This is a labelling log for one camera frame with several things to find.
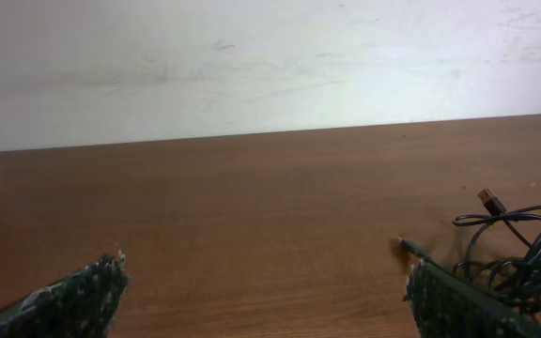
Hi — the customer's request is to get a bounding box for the black USB-A cable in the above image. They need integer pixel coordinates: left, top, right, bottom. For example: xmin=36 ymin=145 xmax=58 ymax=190
xmin=452 ymin=188 xmax=541 ymax=330

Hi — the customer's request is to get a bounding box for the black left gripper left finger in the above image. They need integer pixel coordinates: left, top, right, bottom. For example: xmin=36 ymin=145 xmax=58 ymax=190
xmin=0 ymin=253 xmax=129 ymax=338

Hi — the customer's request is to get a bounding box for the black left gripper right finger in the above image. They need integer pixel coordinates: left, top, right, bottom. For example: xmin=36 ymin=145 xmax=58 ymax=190
xmin=405 ymin=262 xmax=541 ymax=338

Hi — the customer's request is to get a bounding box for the black thin plug cable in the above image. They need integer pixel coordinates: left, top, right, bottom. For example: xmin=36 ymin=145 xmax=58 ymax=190
xmin=399 ymin=237 xmax=541 ymax=311

